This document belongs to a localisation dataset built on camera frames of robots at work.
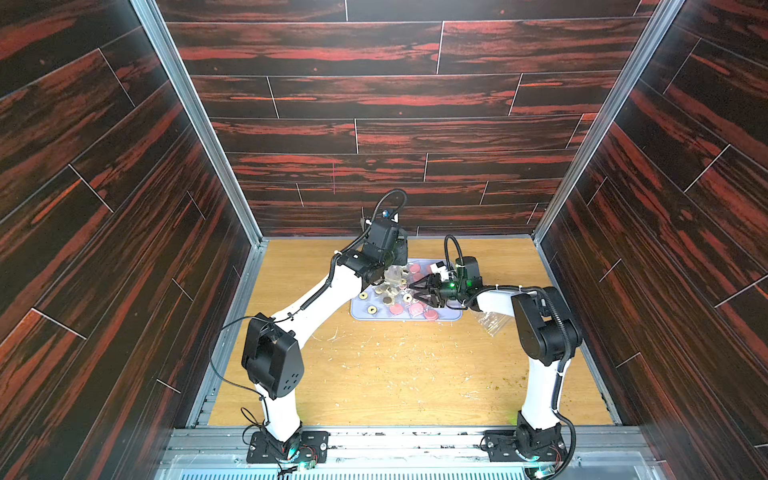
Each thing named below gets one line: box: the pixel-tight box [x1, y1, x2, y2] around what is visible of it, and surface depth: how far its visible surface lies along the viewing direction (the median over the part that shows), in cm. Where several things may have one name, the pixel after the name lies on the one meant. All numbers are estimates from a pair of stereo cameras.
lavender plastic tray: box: [350, 258, 463, 321], surface depth 101 cm
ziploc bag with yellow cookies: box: [375, 265, 407, 294], surface depth 103 cm
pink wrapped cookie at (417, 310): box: [408, 301, 426, 319], surface depth 98 cm
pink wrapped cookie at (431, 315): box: [424, 308, 439, 322], surface depth 98 cm
